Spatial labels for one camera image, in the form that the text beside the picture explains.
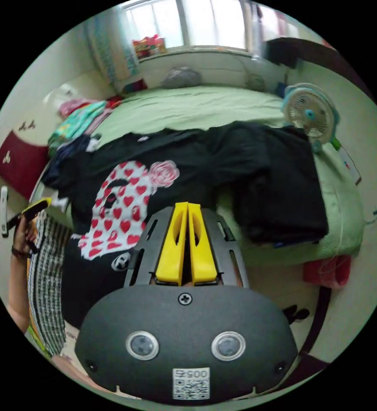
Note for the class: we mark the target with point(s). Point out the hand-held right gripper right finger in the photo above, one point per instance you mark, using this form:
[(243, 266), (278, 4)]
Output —
[(201, 257)]

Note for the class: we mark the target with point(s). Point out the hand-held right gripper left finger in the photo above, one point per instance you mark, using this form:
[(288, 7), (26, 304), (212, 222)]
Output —
[(172, 253)]

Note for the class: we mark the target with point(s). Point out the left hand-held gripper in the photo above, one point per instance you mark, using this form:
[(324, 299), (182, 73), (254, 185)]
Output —
[(15, 222)]

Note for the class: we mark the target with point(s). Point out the person's left forearm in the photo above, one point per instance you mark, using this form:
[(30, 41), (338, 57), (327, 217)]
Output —
[(17, 289)]

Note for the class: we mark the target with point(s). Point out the black t-shirt with heart print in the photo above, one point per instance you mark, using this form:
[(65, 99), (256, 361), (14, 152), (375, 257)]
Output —
[(162, 151)]

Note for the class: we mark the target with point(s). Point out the plain black t-shirt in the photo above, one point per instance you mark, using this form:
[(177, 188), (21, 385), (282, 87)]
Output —
[(278, 186)]

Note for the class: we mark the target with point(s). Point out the person's left hand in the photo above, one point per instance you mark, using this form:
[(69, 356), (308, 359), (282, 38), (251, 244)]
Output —
[(23, 239)]

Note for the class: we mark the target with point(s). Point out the dark red cushion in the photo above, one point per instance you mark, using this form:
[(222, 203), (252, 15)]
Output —
[(19, 162)]

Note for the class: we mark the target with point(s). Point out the person's body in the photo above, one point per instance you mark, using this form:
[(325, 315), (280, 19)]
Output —
[(47, 282)]

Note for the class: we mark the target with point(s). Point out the pile of clothes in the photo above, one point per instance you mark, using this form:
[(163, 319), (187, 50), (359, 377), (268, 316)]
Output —
[(79, 123)]

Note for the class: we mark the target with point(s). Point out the red cloth bag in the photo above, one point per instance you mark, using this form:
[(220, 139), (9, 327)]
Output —
[(328, 271)]

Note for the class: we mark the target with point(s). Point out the bed with green sheet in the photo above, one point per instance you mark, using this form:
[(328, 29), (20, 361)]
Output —
[(191, 107)]

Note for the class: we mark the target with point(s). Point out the patterned curtain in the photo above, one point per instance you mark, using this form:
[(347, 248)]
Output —
[(111, 48)]

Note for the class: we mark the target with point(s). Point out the grey bag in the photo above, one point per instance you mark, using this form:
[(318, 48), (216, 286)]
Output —
[(181, 78)]

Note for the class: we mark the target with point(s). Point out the white and blue fan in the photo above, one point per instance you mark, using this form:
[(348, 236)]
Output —
[(309, 114)]

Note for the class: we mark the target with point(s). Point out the dark wooden cupboard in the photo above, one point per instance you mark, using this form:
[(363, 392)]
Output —
[(307, 54)]

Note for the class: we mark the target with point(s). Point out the window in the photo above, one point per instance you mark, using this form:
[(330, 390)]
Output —
[(207, 24)]

